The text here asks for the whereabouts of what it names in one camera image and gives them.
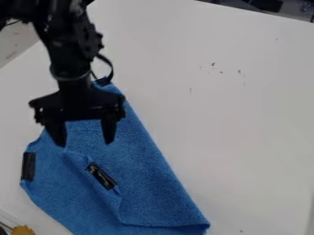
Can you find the blue cloth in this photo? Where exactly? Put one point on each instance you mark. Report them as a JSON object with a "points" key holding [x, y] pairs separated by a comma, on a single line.
{"points": [[135, 183]]}

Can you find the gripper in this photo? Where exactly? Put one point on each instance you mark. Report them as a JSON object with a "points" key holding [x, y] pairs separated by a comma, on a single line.
{"points": [[77, 102]]}

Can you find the yellow toy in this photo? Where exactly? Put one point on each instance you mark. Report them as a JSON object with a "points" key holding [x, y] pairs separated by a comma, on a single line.
{"points": [[22, 230]]}

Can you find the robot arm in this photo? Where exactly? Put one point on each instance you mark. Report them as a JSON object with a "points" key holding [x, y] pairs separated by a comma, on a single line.
{"points": [[65, 33]]}

